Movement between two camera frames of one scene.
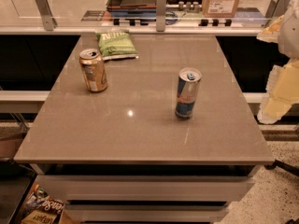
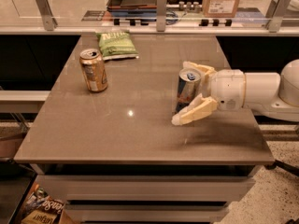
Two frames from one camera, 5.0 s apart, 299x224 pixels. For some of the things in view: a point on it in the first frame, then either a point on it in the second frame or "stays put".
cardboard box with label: (220, 1) stays put
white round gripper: (290, 32) to (228, 89)
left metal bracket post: (49, 21) stays put
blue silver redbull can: (189, 78) stays put
